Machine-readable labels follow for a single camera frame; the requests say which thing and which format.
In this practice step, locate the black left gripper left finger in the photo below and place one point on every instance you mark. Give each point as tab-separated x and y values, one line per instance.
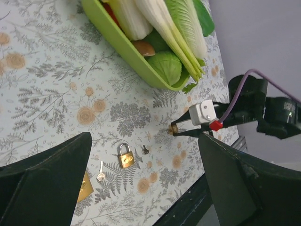
42	190

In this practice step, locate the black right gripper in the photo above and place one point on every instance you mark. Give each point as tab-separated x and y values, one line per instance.
242	112

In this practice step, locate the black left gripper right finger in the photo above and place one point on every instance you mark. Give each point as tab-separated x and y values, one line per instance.
248	191

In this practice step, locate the large brass padlock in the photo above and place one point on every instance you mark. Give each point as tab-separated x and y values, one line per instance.
86	188

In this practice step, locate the small dark key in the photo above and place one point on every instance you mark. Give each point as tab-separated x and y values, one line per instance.
145	150

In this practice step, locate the small silver key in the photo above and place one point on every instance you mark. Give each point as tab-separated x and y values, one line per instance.
101	176

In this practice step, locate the small brass padlock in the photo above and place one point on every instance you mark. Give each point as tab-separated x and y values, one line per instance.
125	159

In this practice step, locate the small brass padlock shackle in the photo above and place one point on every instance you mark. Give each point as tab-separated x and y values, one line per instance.
173	129

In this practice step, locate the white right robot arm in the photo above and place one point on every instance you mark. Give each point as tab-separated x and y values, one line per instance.
276	116

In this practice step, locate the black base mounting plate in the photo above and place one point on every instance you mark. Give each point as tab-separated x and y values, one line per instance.
189	209

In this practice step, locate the green round cabbage toy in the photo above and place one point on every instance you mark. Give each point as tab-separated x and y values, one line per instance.
167	65

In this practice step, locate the brown mushroom toy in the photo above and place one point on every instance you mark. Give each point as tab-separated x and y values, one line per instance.
144	48

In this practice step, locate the napa cabbage toy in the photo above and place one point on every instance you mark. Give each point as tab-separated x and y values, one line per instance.
176	19

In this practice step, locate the white bok choy toy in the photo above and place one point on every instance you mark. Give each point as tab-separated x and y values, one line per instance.
131	20

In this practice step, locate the floral patterned table mat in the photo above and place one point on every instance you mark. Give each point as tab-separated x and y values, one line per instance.
60	77

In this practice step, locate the green plastic tray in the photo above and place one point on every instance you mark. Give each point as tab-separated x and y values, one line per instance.
118	40

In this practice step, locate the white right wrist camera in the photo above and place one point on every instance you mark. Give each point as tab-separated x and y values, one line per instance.
204	112

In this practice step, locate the aluminium frame rail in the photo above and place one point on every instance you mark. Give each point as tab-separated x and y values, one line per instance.
240	144

